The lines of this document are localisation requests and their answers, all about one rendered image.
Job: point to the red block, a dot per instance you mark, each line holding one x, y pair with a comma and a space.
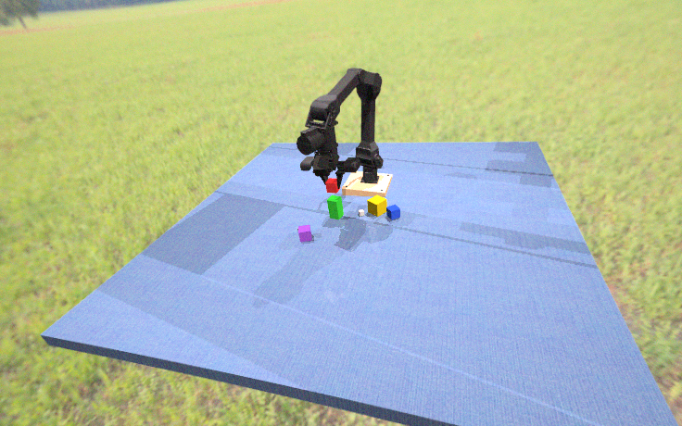
331, 186

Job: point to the green block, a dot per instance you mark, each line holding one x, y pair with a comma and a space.
336, 214
334, 202

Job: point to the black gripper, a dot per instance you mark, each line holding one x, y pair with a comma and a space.
351, 165

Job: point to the purple block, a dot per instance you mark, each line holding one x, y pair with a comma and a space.
304, 233

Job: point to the blue cube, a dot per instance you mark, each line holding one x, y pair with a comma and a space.
393, 212

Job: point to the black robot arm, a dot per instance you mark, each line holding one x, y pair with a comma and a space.
327, 107

